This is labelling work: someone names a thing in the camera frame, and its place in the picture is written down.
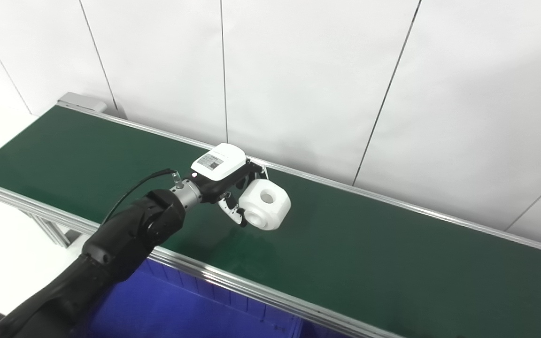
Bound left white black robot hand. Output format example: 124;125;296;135
190;143;269;229

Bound white cylindrical plastic part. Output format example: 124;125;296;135
238;179;293;231

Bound blue plastic bin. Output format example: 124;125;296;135
82;257;305;338

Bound green conveyor belt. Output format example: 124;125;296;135
0;92;541;338

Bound aluminium conveyor support leg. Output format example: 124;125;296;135
24;212;73;248

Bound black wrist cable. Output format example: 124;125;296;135
100;168;178;227

